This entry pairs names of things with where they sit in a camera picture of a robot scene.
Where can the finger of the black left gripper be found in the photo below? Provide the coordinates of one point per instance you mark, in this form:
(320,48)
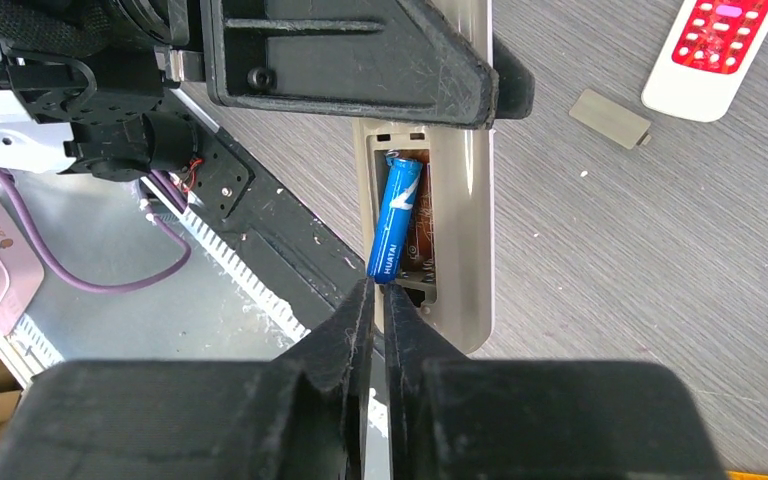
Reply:
(516,84)
(399,61)

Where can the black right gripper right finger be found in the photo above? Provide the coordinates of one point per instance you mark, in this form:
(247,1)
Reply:
(452,417)

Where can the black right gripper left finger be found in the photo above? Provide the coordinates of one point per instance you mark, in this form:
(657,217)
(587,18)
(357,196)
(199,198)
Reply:
(302,415)

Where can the grey battery cover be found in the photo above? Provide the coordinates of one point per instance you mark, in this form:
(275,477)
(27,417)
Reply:
(611,120)

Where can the blue battery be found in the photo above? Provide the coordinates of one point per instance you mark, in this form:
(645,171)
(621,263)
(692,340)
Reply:
(394,217)

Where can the red white remote control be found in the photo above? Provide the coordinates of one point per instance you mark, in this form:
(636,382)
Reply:
(705,57)

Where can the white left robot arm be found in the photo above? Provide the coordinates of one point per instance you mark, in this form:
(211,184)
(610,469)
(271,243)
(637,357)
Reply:
(83,84)

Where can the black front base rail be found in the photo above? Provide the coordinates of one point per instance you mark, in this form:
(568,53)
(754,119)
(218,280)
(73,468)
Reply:
(295,268)

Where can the yellow triangular frame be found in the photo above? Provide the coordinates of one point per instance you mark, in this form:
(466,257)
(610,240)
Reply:
(739,475)

